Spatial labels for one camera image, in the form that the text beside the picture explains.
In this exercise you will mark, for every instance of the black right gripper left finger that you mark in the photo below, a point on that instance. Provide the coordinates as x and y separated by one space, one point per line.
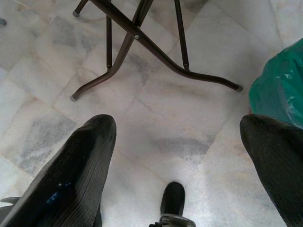
68 179

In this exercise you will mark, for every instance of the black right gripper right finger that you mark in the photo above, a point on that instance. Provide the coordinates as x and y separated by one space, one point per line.
279 165

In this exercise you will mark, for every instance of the grey table leg cap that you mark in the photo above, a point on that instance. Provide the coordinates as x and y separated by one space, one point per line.
76 13
74 97
239 88

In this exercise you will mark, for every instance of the green plastic bag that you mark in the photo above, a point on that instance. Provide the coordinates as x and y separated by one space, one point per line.
279 82

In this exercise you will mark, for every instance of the dark grey furniture foot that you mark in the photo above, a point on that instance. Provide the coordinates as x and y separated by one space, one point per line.
2 22

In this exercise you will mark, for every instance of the dark brown folding table frame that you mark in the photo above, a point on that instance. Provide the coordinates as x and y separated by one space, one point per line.
151 44

